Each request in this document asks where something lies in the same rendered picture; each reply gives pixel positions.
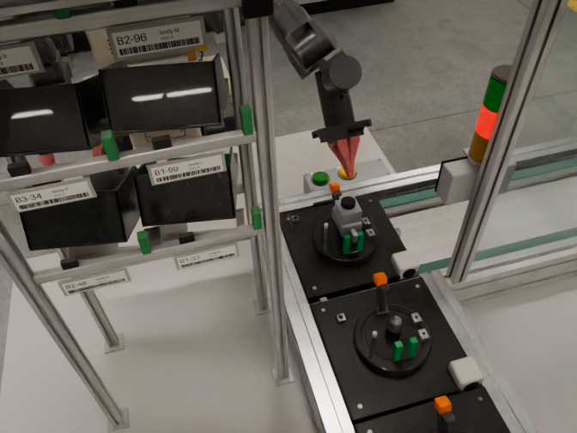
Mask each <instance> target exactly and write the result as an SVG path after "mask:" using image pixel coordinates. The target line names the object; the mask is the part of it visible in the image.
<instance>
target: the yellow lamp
mask: <svg viewBox="0 0 577 433"><path fill-rule="evenodd" d="M488 143H489V140H488V139H486V138H484V137H481V136H479V135H478V134H477V132H476V128H475V130H474V134H473V137H472V140H471V146H470V148H469V156H470V158H471V159H472V160H474V161H475V162H479V163H482V162H483V158H484V155H485V151H486V149H487V146H488Z"/></svg>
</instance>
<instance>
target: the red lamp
mask: <svg viewBox="0 0 577 433"><path fill-rule="evenodd" d="M496 117H497V113H493V112H491V111H490V110H488V109H487V108H486V107H485V106H484V105H483V104H482V107H481V110H480V113H479V116H478V120H477V124H476V132H477V134H478V135H479V136H481V137H484V138H486V139H490V136H491V133H492V130H493V127H494V124H495V120H496Z"/></svg>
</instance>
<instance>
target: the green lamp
mask: <svg viewBox="0 0 577 433"><path fill-rule="evenodd" d="M505 89H506V84H503V83H500V82H497V81H496V80H495V79H494V78H493V77H492V76H491V75H490V78H489V83H488V86H487V89H486V92H485V96H484V98H483V105H484V106H485V107H486V108H487V109H488V110H490V111H491V112H493V113H498V111H499V108H500V105H501V101H502V98H503V95H504V92H505Z"/></svg>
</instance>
